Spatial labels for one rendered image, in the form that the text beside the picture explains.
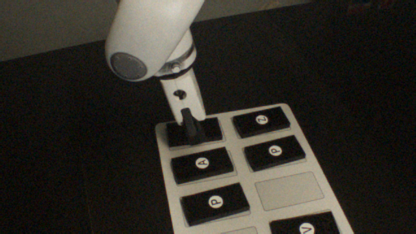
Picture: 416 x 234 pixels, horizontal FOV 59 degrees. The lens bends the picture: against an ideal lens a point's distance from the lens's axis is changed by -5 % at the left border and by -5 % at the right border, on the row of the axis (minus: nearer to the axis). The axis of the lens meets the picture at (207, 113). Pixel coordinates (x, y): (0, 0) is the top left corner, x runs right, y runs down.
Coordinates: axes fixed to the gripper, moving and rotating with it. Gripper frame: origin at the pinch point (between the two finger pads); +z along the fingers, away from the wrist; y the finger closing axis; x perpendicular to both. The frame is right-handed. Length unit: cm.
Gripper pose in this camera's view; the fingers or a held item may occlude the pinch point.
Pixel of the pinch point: (194, 125)
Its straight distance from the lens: 70.7
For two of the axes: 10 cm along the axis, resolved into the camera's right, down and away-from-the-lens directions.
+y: -1.8, -7.0, 6.9
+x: -9.6, 2.7, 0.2
